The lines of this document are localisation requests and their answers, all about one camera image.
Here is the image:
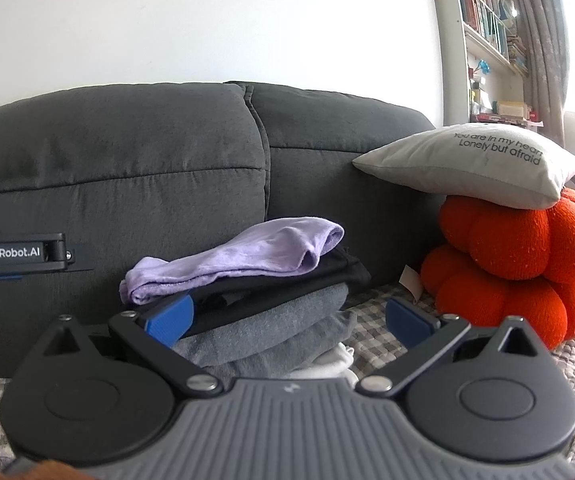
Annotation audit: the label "grey folded garment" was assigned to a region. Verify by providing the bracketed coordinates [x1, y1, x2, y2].
[172, 282, 358, 381]

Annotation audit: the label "dark grey sofa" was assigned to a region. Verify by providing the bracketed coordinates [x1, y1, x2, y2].
[0, 80, 448, 378]

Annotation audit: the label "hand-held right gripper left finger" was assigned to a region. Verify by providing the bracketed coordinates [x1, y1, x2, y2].
[32, 294, 223, 393]

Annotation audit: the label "white folded garment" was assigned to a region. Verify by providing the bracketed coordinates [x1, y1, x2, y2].
[287, 342, 359, 387]

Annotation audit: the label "white printed pillow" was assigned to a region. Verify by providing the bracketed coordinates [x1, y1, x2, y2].
[352, 122, 575, 211]

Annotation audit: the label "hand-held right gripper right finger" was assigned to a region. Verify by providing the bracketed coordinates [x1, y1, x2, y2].
[355, 297, 553, 393]

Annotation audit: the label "grey curtain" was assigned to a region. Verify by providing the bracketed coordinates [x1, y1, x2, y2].
[502, 0, 569, 146]

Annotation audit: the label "purple pants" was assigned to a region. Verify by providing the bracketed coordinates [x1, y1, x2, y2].
[120, 216, 345, 306]

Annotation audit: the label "white bookshelf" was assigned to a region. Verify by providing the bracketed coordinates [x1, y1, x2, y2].
[427, 0, 535, 128]

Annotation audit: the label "pile of books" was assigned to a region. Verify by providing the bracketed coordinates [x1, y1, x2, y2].
[452, 0, 531, 77]

